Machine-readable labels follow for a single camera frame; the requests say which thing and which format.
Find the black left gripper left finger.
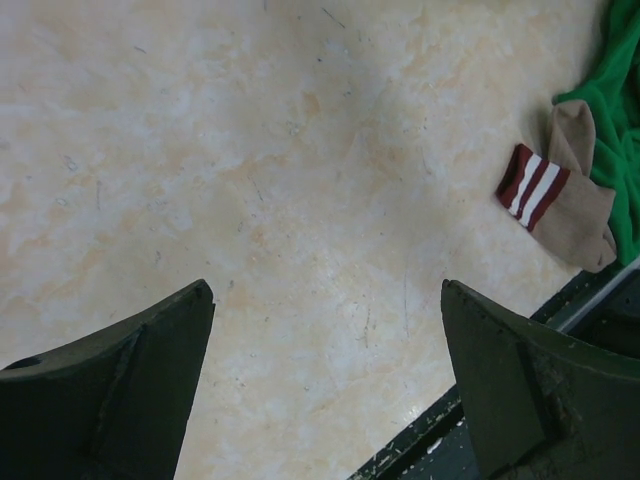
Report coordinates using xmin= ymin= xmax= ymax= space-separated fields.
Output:
xmin=1 ymin=280 xmax=215 ymax=479

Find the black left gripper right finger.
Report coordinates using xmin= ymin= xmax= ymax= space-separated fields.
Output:
xmin=441 ymin=281 xmax=639 ymax=479

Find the beige striped sock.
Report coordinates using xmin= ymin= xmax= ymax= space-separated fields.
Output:
xmin=495 ymin=100 xmax=617 ymax=273

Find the green cloth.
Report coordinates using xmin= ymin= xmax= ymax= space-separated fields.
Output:
xmin=556 ymin=0 xmax=639 ymax=266

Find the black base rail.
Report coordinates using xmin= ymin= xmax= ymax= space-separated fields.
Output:
xmin=356 ymin=265 xmax=639 ymax=479

